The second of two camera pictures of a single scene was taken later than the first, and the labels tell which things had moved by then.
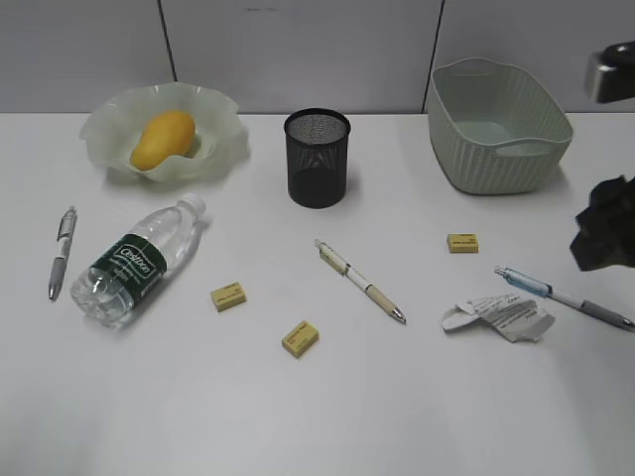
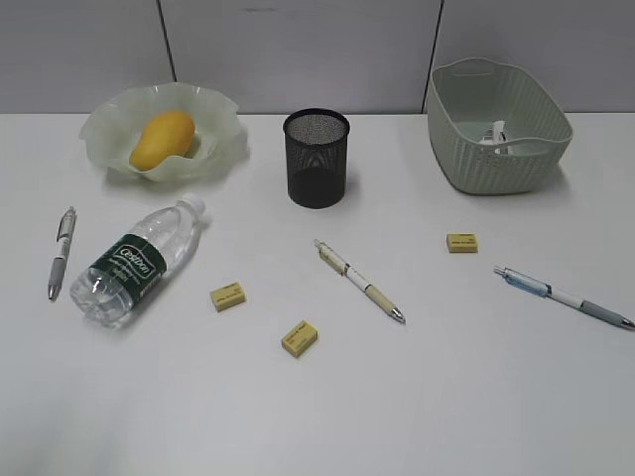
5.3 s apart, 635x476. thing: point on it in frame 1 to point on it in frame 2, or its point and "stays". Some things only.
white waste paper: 516,317 to 499,133
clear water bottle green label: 105,291 stays
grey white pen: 64,237 stays
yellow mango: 165,133 stays
